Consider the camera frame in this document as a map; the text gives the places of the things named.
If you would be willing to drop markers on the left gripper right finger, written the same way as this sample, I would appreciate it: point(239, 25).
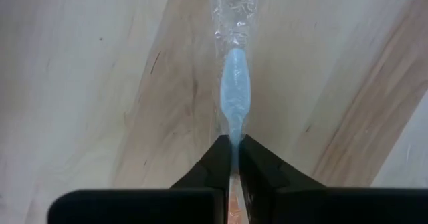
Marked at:
point(284, 200)

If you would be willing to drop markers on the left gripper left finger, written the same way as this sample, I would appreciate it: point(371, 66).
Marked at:
point(187, 197)

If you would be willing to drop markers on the bundle of packaged toothbrushes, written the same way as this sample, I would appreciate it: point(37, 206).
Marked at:
point(235, 83)

